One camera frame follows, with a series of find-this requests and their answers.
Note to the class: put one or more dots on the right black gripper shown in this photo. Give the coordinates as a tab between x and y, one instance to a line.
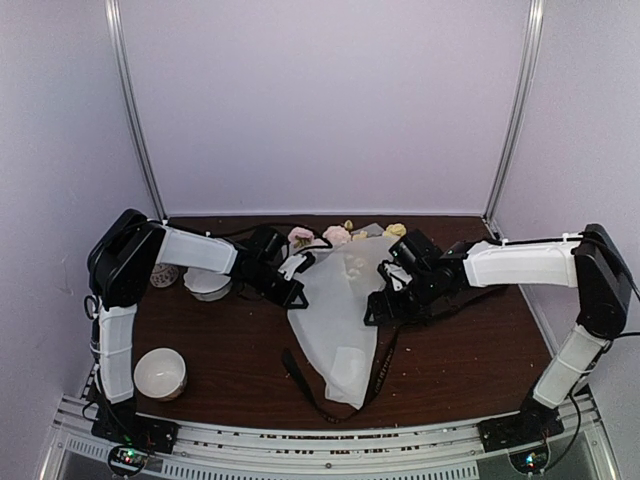
374	304

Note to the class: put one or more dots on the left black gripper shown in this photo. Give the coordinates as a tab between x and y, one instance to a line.
284	300

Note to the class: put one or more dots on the translucent white wrapping paper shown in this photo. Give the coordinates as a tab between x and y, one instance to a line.
331	331

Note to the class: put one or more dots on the small yellow flower sprig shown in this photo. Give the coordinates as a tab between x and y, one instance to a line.
353	264

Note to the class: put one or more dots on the pink flower stem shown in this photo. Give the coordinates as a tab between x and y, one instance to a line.
300	237

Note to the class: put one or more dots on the pink rose stem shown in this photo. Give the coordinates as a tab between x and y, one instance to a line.
339	234

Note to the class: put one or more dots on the yellow blossom stem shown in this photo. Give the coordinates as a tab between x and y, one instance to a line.
396	230

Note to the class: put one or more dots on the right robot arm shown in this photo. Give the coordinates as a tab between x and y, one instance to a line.
422	281

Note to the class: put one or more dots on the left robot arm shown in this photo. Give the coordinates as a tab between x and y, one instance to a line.
120	267

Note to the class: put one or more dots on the white scalloped bowl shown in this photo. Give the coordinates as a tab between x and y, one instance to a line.
205	285

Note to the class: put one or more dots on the yellow patterned cup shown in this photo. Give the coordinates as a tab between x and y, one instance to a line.
164	275

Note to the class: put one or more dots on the plain white bowl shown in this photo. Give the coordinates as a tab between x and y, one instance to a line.
161	375

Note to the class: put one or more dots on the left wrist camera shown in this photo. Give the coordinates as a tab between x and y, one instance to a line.
297	263

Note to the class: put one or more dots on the aluminium front rail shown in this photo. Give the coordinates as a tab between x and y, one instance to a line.
451	450

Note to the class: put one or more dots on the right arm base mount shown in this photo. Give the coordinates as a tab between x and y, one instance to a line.
515	430

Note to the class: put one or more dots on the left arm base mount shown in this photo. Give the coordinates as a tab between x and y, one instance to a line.
147	434

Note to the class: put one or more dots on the right aluminium frame post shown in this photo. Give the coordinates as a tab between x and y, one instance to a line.
527	69

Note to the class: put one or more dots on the aluminium frame post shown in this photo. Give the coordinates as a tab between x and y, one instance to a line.
116	33
527	69

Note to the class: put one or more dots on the left aluminium frame post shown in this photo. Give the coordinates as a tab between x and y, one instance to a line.
116	33

